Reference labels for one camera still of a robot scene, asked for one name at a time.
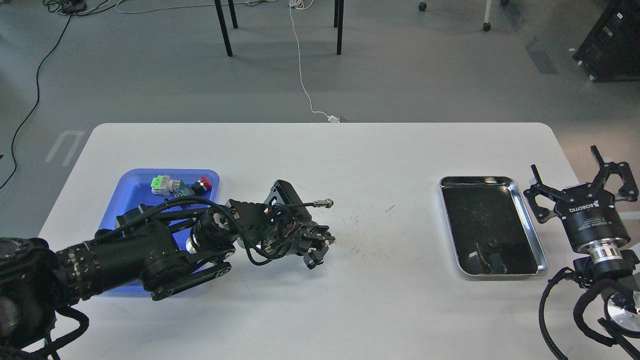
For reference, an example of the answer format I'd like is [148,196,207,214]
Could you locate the black table leg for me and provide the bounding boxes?
[333,0,345,56]
[214,0,238,57]

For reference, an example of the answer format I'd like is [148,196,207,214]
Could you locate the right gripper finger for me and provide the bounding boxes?
[590,145,639,202]
[524,164,569,224]

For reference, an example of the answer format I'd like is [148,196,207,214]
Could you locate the black table leg right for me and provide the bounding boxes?
[333,0,345,56]

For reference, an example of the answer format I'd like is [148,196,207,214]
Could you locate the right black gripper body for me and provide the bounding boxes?
[562,185,631,253]

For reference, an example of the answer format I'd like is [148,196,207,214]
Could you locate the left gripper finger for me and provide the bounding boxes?
[300,225,336,247]
[301,244,330,271]

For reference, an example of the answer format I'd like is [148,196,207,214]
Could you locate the black table leg left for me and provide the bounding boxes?
[214,0,238,57]

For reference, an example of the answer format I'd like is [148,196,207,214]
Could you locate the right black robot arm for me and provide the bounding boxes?
[524,145,639,360]

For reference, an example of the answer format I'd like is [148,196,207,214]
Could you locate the black equipment cart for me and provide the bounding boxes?
[573,0,640,83]

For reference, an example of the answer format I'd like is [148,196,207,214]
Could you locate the blue plastic tray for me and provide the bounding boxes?
[72,168,234,301]

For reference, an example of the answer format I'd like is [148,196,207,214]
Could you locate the black floor cable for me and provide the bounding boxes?
[0,0,118,191]

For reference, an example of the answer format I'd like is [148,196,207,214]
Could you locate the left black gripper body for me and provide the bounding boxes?
[265,220,313,258]

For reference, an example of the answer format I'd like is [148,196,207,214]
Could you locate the red push button switch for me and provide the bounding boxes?
[180,175,213,196]

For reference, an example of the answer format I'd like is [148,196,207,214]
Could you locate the green white push button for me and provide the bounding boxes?
[150,175,184,196]

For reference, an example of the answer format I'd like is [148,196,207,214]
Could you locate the silver metal tray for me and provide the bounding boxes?
[439,176,549,280]

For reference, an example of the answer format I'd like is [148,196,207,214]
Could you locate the white chair leg caster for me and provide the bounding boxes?
[482,0,511,32]

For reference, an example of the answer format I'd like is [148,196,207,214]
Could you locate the white floor cable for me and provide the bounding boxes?
[288,0,341,124]

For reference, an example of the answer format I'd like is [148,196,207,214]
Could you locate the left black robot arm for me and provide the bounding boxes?
[0,179,335,360]

